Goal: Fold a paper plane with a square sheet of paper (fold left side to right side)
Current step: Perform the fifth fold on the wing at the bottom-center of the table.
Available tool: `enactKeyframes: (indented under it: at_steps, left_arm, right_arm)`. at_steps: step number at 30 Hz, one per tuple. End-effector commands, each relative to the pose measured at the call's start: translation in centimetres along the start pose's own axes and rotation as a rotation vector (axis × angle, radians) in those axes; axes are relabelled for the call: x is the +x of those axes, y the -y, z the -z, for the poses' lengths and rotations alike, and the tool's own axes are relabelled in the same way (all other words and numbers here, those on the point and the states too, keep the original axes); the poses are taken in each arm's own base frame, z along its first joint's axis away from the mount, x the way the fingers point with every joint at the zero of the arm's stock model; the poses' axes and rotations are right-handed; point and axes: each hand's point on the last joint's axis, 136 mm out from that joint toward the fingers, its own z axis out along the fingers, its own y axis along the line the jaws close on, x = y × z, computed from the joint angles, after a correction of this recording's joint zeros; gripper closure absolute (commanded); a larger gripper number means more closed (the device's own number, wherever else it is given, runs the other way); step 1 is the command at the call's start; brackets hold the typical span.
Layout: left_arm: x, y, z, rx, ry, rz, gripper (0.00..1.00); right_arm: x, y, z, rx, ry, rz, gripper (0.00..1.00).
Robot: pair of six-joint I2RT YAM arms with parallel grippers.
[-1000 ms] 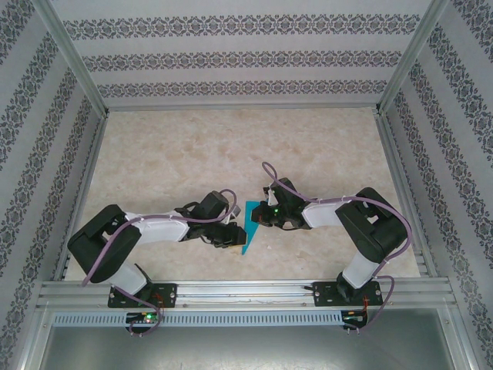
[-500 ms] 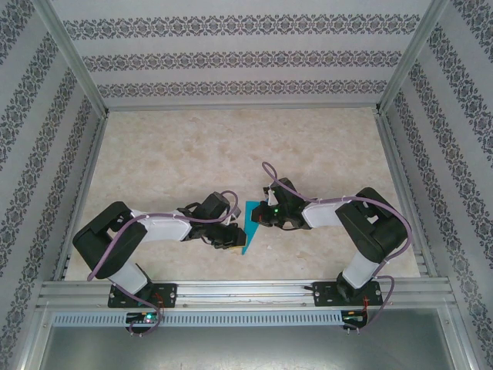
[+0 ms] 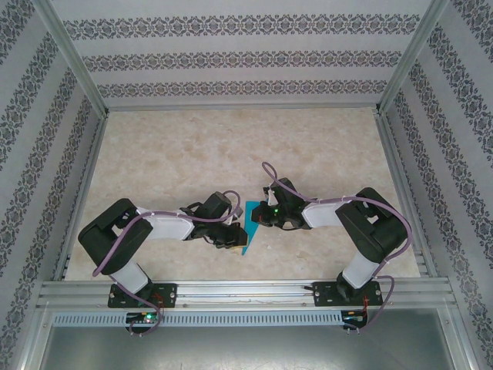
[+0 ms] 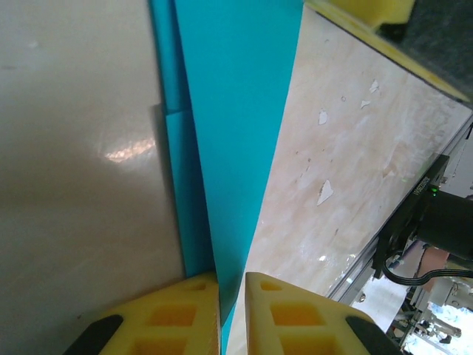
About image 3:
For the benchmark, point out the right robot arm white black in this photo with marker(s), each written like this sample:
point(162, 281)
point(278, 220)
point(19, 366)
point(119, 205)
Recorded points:
point(323, 214)

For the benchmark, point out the aluminium frame upright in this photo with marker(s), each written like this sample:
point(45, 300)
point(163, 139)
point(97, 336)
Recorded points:
point(460, 339)
point(34, 339)

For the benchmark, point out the grey sheet metal panel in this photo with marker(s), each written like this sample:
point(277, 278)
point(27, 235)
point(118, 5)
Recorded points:
point(246, 350)

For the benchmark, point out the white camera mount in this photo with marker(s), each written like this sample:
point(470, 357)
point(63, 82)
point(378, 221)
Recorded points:
point(232, 220)
point(271, 198)

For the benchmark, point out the control board with LED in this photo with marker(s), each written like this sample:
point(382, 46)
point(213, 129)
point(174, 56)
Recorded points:
point(354, 318)
point(142, 318)

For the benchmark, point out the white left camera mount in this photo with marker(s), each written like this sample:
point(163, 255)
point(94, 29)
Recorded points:
point(232, 220)

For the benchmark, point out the aluminium frame corner post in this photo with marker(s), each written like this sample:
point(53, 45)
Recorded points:
point(76, 58)
point(410, 58)

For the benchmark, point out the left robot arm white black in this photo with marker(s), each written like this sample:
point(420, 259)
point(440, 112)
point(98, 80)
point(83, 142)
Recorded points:
point(169, 227)

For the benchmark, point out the small black rail clamp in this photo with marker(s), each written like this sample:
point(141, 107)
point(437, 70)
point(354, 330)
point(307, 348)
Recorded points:
point(308, 287)

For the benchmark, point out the blue square paper sheet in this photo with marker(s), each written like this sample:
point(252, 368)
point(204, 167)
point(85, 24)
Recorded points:
point(252, 236)

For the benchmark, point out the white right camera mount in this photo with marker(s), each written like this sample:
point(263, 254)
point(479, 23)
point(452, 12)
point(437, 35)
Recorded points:
point(271, 198)

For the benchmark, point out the aluminium table edge rail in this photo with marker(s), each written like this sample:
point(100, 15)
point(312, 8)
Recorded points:
point(242, 106)
point(82, 192)

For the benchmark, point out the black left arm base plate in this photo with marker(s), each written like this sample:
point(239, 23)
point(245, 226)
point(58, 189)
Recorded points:
point(169, 294)

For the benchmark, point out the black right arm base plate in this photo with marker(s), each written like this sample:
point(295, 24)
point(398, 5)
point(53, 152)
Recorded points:
point(323, 294)

